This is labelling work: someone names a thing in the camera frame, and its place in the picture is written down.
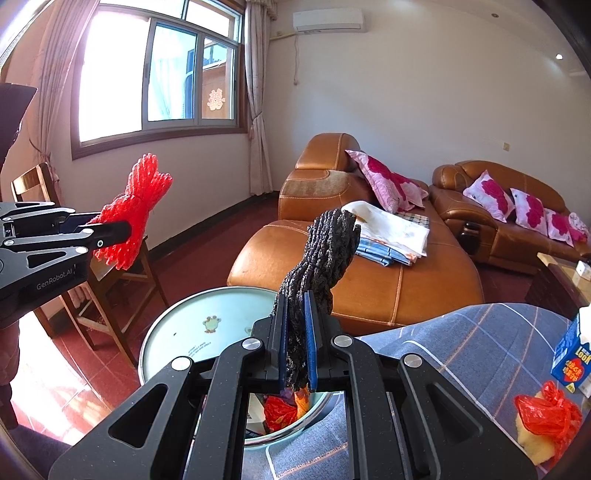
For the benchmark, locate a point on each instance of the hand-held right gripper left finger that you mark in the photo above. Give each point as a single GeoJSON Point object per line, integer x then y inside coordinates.
{"type": "Point", "coordinates": [281, 337]}

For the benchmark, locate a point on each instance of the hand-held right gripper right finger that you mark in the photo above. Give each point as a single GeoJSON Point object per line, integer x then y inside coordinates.
{"type": "Point", "coordinates": [310, 337]}

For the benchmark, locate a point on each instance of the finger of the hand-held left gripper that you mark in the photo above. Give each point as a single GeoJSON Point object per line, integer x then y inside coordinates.
{"type": "Point", "coordinates": [111, 233]}
{"type": "Point", "coordinates": [76, 221]}

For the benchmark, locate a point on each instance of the red foam fruit net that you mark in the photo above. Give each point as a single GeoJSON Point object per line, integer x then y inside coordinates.
{"type": "Point", "coordinates": [138, 198]}

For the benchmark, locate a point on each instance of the black foam fruit net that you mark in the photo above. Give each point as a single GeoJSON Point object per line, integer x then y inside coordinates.
{"type": "Point", "coordinates": [323, 258]}

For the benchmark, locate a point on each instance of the pale green trash bin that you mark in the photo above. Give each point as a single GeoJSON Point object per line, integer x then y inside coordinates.
{"type": "Point", "coordinates": [194, 318]}

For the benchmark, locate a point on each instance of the wooden chair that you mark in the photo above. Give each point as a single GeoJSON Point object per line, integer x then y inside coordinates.
{"type": "Point", "coordinates": [124, 286]}

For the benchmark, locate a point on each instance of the red plastic bag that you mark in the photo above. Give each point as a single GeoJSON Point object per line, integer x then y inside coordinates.
{"type": "Point", "coordinates": [549, 410]}
{"type": "Point", "coordinates": [279, 413]}

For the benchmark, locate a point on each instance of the blue striped folded cloth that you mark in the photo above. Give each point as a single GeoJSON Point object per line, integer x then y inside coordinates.
{"type": "Point", "coordinates": [383, 254]}

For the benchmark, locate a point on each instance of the brown leather chaise sofa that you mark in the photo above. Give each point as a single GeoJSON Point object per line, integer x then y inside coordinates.
{"type": "Point", "coordinates": [415, 286]}

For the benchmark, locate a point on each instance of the dark flat panel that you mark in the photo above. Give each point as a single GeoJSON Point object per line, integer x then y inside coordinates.
{"type": "Point", "coordinates": [16, 115]}

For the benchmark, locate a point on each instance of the cream curtain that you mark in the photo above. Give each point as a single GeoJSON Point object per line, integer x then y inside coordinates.
{"type": "Point", "coordinates": [258, 92]}
{"type": "Point", "coordinates": [60, 92]}

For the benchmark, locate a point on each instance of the white folded cloth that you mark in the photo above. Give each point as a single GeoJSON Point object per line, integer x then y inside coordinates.
{"type": "Point", "coordinates": [397, 230]}

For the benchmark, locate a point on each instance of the white framed window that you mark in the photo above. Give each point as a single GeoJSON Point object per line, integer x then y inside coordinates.
{"type": "Point", "coordinates": [115, 69]}

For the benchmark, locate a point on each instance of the checkered folded cloth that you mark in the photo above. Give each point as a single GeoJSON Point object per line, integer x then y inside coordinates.
{"type": "Point", "coordinates": [415, 219]}

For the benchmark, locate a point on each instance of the paper window decal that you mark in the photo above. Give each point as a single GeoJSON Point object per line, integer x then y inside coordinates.
{"type": "Point", "coordinates": [214, 99]}

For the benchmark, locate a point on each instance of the large pink floral pillow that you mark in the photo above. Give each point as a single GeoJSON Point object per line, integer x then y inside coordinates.
{"type": "Point", "coordinates": [388, 184]}

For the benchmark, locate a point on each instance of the brown leather three-seat sofa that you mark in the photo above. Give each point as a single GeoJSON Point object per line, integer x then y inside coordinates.
{"type": "Point", "coordinates": [461, 203]}

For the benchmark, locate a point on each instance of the dark wooden coffee table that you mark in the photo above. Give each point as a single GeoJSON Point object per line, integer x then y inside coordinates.
{"type": "Point", "coordinates": [554, 286]}

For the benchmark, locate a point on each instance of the white air conditioner pipe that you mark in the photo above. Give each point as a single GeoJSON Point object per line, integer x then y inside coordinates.
{"type": "Point", "coordinates": [295, 55]}

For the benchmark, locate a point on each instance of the blue standing carton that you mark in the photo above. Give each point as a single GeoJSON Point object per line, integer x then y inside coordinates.
{"type": "Point", "coordinates": [570, 360]}

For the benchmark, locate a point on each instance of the white tissue box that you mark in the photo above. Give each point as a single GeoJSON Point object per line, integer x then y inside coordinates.
{"type": "Point", "coordinates": [584, 271]}

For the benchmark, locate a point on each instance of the small pink patterned cushion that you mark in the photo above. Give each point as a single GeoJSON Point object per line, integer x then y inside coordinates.
{"type": "Point", "coordinates": [579, 227]}

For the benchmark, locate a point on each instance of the white air conditioner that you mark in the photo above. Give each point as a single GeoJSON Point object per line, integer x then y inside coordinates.
{"type": "Point", "coordinates": [330, 21]}

